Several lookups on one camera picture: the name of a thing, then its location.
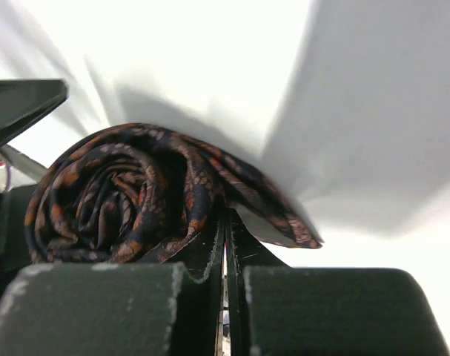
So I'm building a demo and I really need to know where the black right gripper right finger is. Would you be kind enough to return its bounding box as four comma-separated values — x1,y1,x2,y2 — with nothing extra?
225,209,449,356

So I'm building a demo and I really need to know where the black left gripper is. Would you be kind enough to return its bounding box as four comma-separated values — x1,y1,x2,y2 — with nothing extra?
0,79,68,271

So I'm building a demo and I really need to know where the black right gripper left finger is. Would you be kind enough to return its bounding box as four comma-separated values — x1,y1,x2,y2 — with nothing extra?
0,214,225,355

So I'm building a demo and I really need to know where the dark brown paisley tie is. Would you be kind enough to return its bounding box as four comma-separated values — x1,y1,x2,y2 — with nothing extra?
24,123,320,263

